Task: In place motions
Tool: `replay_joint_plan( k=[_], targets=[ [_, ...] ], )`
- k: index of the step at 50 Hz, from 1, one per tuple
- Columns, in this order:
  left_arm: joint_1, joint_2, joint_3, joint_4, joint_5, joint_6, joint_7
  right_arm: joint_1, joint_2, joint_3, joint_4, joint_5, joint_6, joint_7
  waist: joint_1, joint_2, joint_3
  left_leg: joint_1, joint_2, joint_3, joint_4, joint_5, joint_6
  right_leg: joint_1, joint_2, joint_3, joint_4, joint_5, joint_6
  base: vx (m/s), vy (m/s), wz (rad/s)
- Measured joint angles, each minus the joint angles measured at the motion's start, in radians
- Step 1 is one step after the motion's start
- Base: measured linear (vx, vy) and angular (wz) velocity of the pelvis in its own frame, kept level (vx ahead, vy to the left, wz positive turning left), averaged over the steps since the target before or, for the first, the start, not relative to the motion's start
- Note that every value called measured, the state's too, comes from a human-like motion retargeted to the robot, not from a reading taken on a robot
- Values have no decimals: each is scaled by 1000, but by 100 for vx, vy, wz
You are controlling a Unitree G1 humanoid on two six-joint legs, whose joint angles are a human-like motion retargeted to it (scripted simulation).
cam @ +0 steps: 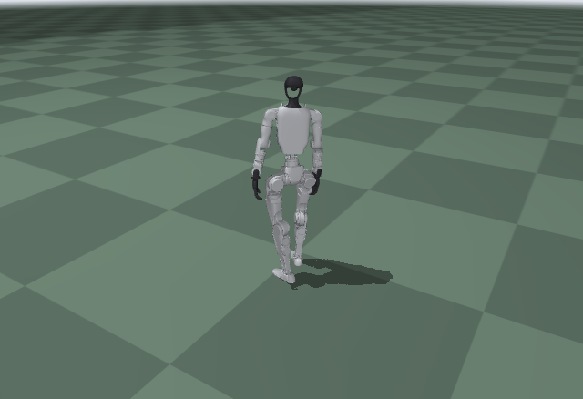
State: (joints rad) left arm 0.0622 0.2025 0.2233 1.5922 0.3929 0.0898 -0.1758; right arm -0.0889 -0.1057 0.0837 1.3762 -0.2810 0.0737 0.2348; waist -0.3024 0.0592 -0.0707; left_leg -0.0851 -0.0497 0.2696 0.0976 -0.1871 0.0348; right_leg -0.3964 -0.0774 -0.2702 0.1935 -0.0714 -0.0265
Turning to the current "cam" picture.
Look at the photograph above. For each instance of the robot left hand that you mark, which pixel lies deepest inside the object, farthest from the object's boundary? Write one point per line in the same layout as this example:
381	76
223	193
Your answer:
255	183

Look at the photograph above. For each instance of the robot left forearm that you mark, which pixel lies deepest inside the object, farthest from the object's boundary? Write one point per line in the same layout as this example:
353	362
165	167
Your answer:
259	157

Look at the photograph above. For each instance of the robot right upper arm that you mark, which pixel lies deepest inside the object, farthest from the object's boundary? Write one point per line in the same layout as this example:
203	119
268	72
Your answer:
316	118

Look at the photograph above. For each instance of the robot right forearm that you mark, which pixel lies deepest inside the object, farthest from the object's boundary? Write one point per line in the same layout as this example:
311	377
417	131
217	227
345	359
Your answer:
316	160

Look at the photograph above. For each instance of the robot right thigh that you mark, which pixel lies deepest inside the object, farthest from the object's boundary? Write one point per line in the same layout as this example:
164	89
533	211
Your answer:
303	191

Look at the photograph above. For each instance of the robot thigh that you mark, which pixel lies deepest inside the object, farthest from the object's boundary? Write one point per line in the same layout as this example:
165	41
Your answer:
303	191
274	185

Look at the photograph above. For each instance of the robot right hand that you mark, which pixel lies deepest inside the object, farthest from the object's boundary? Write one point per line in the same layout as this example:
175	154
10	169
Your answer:
316	185

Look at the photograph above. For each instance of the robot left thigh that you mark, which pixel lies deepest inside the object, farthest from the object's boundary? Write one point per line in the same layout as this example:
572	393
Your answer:
274	185

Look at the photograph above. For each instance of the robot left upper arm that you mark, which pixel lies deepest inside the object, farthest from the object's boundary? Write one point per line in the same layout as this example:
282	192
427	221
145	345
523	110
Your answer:
266	127

